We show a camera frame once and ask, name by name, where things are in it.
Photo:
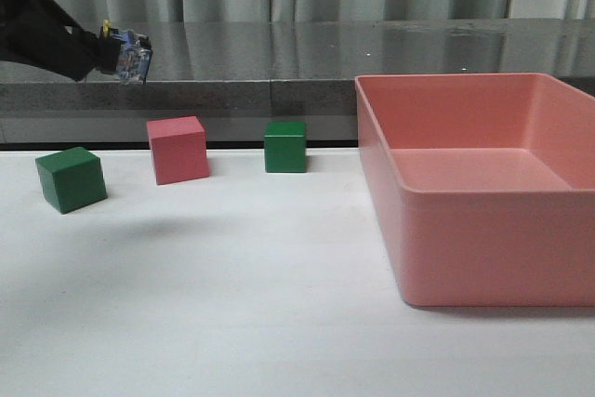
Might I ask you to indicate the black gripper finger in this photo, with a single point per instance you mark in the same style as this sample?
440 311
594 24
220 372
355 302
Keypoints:
40 33

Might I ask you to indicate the yellow push button switch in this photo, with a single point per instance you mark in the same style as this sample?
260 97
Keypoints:
125 54

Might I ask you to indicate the green cube far left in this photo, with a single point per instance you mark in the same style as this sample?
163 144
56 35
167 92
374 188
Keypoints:
71 179

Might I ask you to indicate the pink cube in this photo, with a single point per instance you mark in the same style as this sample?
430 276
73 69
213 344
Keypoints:
178 147

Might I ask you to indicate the grey stone counter ledge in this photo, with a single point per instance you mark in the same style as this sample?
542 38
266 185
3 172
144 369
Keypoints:
238 76

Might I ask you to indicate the green cube near bin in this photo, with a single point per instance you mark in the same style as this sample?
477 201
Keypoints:
285 147

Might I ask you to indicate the pink plastic bin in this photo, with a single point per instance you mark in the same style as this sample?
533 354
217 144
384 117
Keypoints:
483 186

